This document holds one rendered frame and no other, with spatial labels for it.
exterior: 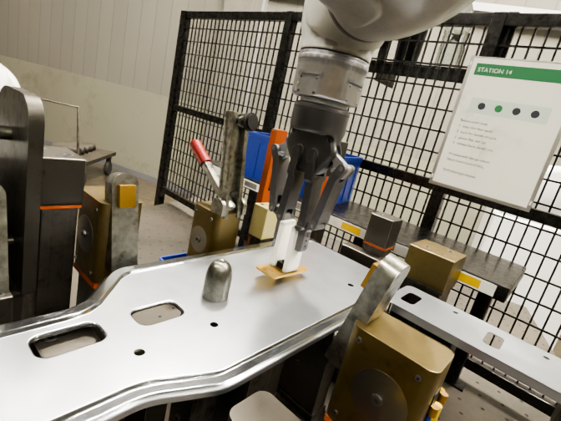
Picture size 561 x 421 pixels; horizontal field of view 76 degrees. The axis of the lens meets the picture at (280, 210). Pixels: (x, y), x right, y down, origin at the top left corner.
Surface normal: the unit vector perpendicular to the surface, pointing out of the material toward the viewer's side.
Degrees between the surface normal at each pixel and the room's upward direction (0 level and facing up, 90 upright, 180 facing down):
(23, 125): 90
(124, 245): 78
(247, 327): 0
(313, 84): 90
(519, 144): 90
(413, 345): 0
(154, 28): 90
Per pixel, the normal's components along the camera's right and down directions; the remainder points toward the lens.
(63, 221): 0.73, 0.33
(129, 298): 0.22, -0.94
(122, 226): 0.76, 0.13
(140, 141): -0.38, 0.16
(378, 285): -0.65, 0.05
